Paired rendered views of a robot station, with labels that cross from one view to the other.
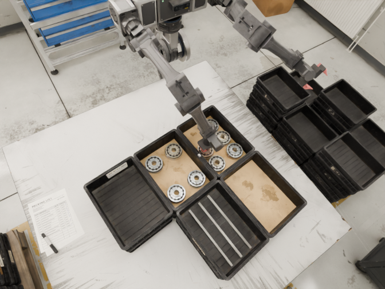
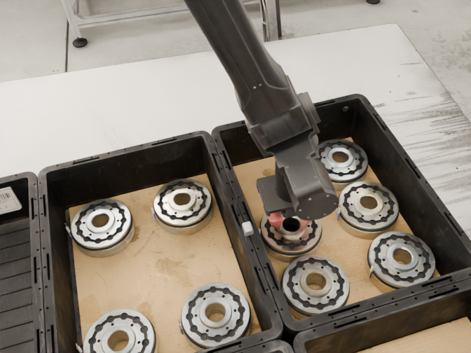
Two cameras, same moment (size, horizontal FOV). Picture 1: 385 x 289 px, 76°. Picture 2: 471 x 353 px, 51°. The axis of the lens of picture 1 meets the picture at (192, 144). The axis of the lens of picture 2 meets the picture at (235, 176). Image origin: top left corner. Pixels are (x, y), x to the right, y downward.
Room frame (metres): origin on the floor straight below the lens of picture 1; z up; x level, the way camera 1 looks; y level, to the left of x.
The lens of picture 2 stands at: (0.25, -0.26, 1.55)
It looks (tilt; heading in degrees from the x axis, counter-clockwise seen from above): 50 degrees down; 33
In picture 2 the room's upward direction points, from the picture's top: 3 degrees counter-clockwise
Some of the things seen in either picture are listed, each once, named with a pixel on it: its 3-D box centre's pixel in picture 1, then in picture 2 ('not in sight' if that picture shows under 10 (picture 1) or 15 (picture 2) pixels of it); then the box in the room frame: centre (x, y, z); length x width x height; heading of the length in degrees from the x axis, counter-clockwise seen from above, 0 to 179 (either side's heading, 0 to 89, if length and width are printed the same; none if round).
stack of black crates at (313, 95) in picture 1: (298, 92); not in sight; (1.82, -1.00, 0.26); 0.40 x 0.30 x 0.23; 41
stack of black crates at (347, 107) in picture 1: (333, 114); not in sight; (1.51, -1.27, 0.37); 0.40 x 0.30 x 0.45; 41
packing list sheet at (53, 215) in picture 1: (54, 219); not in sight; (0.16, 0.71, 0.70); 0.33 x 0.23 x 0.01; 41
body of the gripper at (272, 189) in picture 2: (208, 140); (294, 180); (0.68, -0.08, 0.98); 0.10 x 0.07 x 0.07; 133
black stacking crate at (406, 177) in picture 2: (213, 143); (328, 213); (0.73, -0.13, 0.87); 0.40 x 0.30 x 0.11; 47
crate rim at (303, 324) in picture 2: (215, 139); (331, 194); (0.73, -0.13, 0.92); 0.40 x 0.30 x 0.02; 47
